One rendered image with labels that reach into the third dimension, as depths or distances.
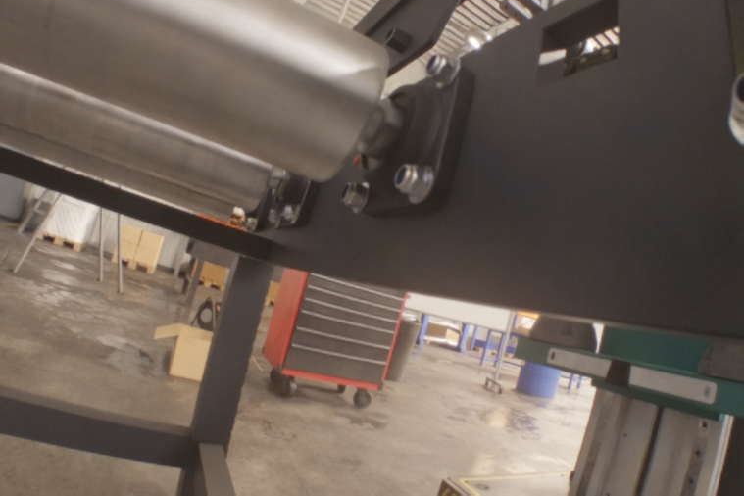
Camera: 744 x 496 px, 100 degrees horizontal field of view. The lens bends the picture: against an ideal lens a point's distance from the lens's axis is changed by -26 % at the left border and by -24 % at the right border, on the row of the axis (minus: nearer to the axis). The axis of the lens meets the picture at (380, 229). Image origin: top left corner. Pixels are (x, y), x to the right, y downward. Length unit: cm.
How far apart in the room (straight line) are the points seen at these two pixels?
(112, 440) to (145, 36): 82
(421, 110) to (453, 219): 8
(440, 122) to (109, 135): 40
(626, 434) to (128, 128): 123
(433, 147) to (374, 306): 233
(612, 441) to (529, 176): 101
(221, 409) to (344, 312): 170
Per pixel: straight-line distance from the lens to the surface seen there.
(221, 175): 53
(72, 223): 838
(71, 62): 28
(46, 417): 96
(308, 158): 27
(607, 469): 121
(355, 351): 259
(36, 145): 89
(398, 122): 30
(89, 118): 55
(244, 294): 85
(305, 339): 245
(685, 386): 87
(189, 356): 242
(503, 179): 24
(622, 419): 119
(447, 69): 30
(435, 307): 498
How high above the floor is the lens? 73
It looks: 10 degrees up
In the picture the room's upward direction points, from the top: 15 degrees clockwise
